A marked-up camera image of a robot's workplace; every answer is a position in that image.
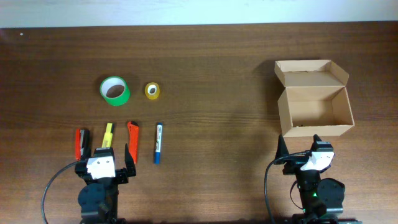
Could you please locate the red black stapler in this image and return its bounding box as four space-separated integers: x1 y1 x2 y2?
75 129 90 161

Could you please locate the yellow highlighter marker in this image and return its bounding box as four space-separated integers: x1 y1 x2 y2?
101 123 114 147

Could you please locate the brown cardboard box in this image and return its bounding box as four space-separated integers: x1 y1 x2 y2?
274 60 355 138

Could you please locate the orange utility knife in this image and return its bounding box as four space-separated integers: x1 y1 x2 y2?
127 121 139 163

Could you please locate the blue whiteboard marker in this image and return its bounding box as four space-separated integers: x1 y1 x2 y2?
154 123 163 165

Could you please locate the green tape roll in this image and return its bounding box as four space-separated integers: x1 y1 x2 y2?
99 76 131 106

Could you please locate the small yellow tape roll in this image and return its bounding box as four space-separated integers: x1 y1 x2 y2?
144 82 160 100

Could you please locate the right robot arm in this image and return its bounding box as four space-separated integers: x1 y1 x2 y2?
274 135 345 223

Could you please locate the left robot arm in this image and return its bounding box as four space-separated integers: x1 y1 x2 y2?
75 144 136 223

